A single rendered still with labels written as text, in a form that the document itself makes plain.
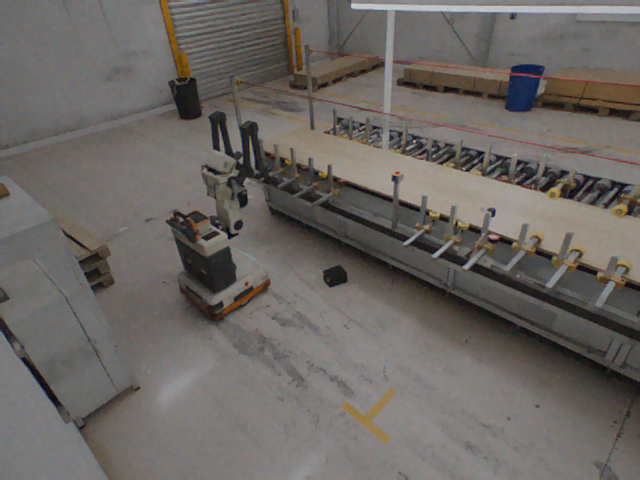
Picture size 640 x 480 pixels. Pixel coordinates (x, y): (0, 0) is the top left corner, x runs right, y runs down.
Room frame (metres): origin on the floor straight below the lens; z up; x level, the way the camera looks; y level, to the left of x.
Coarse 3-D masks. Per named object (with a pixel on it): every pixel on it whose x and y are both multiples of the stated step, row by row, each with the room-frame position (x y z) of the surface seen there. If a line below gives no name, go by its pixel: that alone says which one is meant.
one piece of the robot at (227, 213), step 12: (204, 180) 3.28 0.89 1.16; (216, 180) 3.15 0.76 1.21; (228, 180) 3.16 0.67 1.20; (216, 192) 3.16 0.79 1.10; (228, 192) 3.23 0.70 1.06; (216, 204) 3.28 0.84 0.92; (228, 204) 3.22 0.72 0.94; (228, 216) 3.18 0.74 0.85; (240, 216) 3.24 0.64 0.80; (240, 228) 3.22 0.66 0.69
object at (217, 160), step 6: (210, 156) 3.33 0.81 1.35; (216, 156) 3.28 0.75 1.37; (222, 156) 3.24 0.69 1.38; (228, 156) 3.27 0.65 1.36; (210, 162) 3.28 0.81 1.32; (216, 162) 3.24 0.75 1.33; (222, 162) 3.21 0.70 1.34; (228, 162) 3.24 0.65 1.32; (234, 162) 3.29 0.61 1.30; (216, 168) 3.20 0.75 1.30; (222, 168) 3.20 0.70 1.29; (228, 168) 3.23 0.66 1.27
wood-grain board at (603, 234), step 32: (320, 160) 4.10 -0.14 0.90; (352, 160) 4.03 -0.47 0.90; (384, 160) 3.97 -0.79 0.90; (416, 160) 3.90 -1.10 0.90; (384, 192) 3.29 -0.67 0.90; (416, 192) 3.24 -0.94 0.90; (448, 192) 3.19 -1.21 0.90; (480, 192) 3.15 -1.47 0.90; (512, 192) 3.10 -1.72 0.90; (480, 224) 2.66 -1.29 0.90; (512, 224) 2.62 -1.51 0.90; (544, 224) 2.59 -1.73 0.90; (576, 224) 2.56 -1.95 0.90; (608, 224) 2.52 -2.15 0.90; (608, 256) 2.16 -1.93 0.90
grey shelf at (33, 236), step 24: (24, 192) 2.46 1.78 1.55; (0, 216) 2.17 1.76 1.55; (24, 216) 2.15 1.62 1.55; (48, 216) 2.13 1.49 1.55; (0, 240) 1.92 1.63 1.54; (24, 240) 1.98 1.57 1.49; (48, 240) 2.05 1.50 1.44; (0, 264) 1.88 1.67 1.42; (48, 264) 2.01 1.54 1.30; (72, 264) 2.08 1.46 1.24; (72, 288) 2.04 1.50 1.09; (96, 312) 2.08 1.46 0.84; (96, 336) 2.04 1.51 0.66; (120, 360) 2.08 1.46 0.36; (120, 384) 2.03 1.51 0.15; (96, 408) 1.90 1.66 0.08
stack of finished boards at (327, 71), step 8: (344, 56) 11.95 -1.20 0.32; (352, 56) 11.88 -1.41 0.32; (368, 56) 11.73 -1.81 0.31; (376, 56) 11.72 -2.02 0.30; (320, 64) 11.27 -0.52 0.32; (328, 64) 11.21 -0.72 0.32; (336, 64) 11.14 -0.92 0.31; (344, 64) 11.07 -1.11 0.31; (352, 64) 11.02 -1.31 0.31; (360, 64) 11.23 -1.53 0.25; (368, 64) 11.45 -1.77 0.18; (296, 72) 10.65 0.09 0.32; (304, 72) 10.59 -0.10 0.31; (312, 72) 10.52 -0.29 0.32; (320, 72) 10.46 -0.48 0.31; (328, 72) 10.40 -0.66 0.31; (336, 72) 10.56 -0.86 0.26; (344, 72) 10.76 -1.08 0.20; (296, 80) 10.57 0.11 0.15; (304, 80) 10.35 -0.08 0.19; (312, 80) 10.16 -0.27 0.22; (320, 80) 10.15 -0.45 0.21; (328, 80) 10.34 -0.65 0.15
